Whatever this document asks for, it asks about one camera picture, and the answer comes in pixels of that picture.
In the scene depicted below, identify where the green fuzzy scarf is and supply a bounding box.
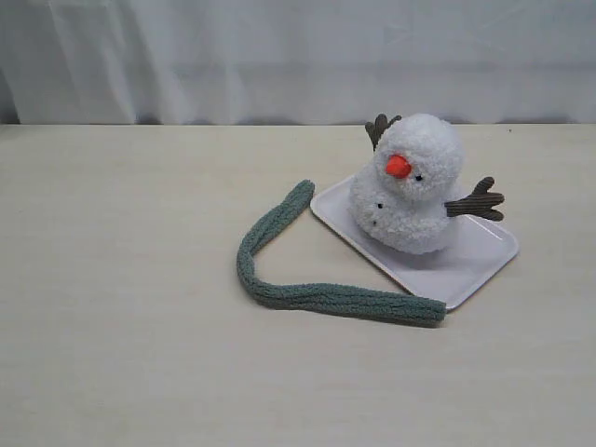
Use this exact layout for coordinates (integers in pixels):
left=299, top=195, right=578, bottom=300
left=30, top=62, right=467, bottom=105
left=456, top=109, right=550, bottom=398
left=236, top=179, right=447, bottom=327

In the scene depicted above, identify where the white rectangular plastic tray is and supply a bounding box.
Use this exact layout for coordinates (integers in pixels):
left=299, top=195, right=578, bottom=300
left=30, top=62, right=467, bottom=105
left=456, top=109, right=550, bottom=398
left=310, top=177, right=520, bottom=311

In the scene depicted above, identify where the white plush snowman toy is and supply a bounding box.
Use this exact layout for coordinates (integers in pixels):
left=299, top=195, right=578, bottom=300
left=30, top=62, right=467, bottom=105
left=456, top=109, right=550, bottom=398
left=348, top=113, right=505, bottom=255

